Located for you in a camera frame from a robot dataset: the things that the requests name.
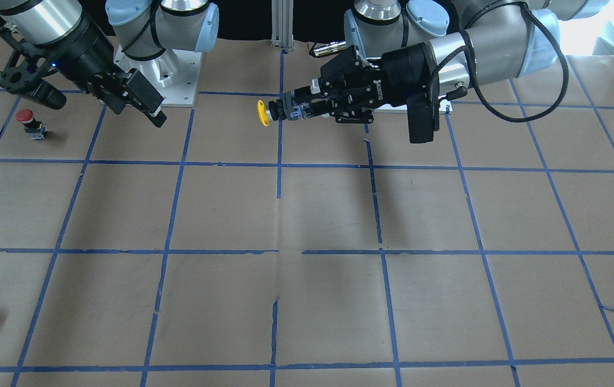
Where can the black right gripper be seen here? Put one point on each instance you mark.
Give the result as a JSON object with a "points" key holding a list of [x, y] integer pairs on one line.
{"points": [[87, 52]]}

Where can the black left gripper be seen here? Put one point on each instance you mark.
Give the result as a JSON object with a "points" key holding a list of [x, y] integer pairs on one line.
{"points": [[404, 69]]}

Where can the yellow push button switch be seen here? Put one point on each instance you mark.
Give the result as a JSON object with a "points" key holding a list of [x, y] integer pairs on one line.
{"points": [[287, 107]]}

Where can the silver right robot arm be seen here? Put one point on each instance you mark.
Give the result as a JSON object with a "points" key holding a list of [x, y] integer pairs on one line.
{"points": [[49, 37]]}

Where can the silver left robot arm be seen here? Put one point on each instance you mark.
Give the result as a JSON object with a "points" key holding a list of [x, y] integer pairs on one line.
{"points": [[475, 42]]}

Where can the silver metal connector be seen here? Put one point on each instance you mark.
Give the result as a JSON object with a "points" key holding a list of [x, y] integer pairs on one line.
{"points": [[327, 50]]}

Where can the red push button switch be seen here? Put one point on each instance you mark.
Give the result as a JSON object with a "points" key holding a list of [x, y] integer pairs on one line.
{"points": [[34, 128]]}

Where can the aluminium frame post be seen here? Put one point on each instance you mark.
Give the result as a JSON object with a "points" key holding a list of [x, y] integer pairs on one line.
{"points": [[282, 24]]}

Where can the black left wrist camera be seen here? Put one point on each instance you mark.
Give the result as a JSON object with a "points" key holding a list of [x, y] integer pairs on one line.
{"points": [[423, 120]]}

